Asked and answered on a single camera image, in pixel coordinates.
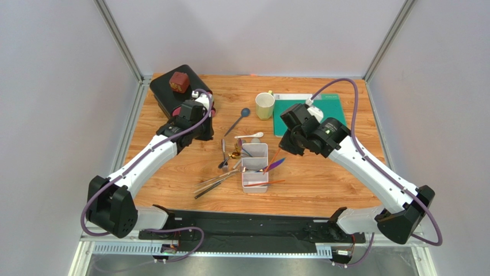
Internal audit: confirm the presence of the white ceramic spoon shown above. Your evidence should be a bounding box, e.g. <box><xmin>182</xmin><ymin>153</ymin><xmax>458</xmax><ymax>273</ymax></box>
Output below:
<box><xmin>234</xmin><ymin>132</ymin><xmax>264</xmax><ymax>139</ymax></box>

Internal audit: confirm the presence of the green notebook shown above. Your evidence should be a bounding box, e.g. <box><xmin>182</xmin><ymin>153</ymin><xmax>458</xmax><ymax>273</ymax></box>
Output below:
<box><xmin>273</xmin><ymin>93</ymin><xmax>347</xmax><ymax>138</ymax></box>

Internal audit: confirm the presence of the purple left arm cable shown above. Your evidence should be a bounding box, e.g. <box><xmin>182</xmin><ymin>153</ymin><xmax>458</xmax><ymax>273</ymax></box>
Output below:
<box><xmin>79</xmin><ymin>89</ymin><xmax>213</xmax><ymax>263</ymax></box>

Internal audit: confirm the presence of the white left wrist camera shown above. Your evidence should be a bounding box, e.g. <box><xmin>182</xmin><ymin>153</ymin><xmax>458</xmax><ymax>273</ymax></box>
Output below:
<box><xmin>191</xmin><ymin>89</ymin><xmax>214</xmax><ymax>112</ymax></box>

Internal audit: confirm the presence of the white compartment organizer box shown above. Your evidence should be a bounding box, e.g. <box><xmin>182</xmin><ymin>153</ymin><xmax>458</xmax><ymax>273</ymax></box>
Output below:
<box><xmin>241</xmin><ymin>143</ymin><xmax>269</xmax><ymax>194</ymax></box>

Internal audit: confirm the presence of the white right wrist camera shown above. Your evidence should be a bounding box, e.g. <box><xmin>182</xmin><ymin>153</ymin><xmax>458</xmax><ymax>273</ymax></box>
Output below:
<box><xmin>305</xmin><ymin>98</ymin><xmax>324</xmax><ymax>123</ymax></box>

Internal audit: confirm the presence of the iridescent purple spoon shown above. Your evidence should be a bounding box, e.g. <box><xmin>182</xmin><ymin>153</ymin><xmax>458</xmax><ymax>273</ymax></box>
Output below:
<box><xmin>237</xmin><ymin>139</ymin><xmax>252</xmax><ymax>158</ymax></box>

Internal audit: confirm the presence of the red brown cube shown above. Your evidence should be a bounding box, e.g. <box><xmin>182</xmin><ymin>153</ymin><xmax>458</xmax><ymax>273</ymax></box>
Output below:
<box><xmin>169</xmin><ymin>71</ymin><xmax>190</xmax><ymax>94</ymax></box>

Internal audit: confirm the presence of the iridescent purple knife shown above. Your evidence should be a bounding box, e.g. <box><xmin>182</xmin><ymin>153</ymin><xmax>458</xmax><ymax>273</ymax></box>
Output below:
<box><xmin>258</xmin><ymin>158</ymin><xmax>286</xmax><ymax>172</ymax></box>

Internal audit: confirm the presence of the blue grey plastic spoon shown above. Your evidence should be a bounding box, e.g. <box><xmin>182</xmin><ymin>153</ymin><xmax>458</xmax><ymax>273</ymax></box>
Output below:
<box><xmin>224</xmin><ymin>108</ymin><xmax>250</xmax><ymax>137</ymax></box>

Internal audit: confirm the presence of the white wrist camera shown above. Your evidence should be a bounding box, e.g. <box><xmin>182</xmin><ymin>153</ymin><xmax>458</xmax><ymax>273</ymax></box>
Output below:
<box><xmin>305</xmin><ymin>98</ymin><xmax>324</xmax><ymax>123</ymax></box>
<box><xmin>191</xmin><ymin>89</ymin><xmax>214</xmax><ymax>112</ymax></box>

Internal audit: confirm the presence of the silver metal spoon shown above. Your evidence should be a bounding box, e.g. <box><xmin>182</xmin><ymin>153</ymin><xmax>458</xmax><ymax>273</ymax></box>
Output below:
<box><xmin>218</xmin><ymin>154</ymin><xmax>233</xmax><ymax>169</ymax></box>

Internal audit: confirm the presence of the pale yellow mug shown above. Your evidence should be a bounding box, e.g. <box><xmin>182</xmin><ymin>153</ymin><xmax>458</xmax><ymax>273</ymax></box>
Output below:
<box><xmin>255</xmin><ymin>90</ymin><xmax>275</xmax><ymax>120</ymax></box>

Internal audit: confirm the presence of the gold spoon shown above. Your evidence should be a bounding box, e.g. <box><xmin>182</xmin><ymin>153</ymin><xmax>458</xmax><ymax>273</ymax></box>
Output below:
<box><xmin>228</xmin><ymin>149</ymin><xmax>242</xmax><ymax>159</ymax></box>

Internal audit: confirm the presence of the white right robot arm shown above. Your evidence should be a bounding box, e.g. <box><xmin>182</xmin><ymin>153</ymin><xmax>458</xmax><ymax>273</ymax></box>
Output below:
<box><xmin>279</xmin><ymin>103</ymin><xmax>435</xmax><ymax>244</ymax></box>

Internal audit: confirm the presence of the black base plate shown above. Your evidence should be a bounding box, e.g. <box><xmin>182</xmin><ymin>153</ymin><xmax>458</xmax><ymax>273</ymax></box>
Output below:
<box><xmin>139</xmin><ymin>210</ymin><xmax>366</xmax><ymax>254</ymax></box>

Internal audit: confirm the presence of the silver fork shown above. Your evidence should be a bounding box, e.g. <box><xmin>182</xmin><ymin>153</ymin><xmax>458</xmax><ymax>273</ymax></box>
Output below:
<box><xmin>238</xmin><ymin>166</ymin><xmax>263</xmax><ymax>173</ymax></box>
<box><xmin>221</xmin><ymin>139</ymin><xmax>228</xmax><ymax>173</ymax></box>

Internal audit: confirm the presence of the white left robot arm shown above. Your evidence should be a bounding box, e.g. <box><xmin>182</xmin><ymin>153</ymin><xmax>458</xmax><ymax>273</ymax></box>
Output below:
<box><xmin>81</xmin><ymin>93</ymin><xmax>213</xmax><ymax>238</ymax></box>

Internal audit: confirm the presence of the black pink drawer box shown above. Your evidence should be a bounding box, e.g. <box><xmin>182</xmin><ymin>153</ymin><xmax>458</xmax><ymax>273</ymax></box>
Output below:
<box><xmin>150</xmin><ymin>64</ymin><xmax>212</xmax><ymax>118</ymax></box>

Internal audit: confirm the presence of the white handled ladle spoon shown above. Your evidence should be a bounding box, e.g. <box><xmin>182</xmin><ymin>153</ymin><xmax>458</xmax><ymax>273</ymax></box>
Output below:
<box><xmin>233</xmin><ymin>138</ymin><xmax>261</xmax><ymax>169</ymax></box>

